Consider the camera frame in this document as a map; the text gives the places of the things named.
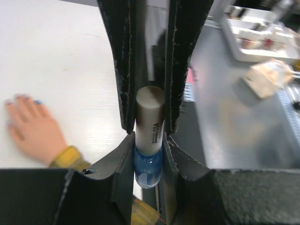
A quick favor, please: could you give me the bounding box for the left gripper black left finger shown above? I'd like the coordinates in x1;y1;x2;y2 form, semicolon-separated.
0;134;135;225

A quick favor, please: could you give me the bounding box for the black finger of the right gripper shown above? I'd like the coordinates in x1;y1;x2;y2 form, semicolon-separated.
165;0;213;134
97;0;137;134

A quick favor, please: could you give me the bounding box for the mannequin hand with nails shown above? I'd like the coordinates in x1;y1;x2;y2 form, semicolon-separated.
5;95;68;165

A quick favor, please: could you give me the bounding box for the blue nail polish bottle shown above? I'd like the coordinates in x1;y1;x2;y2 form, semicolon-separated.
134;144;163;189

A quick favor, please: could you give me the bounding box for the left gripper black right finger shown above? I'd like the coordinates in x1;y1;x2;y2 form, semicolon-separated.
163;135;300;225

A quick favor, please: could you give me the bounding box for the white tray of polish bottles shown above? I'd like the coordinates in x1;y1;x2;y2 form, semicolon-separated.
220;5;300;64

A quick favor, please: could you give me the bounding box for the white nail polish cap brush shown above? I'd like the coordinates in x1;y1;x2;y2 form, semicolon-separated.
135;86;165;156

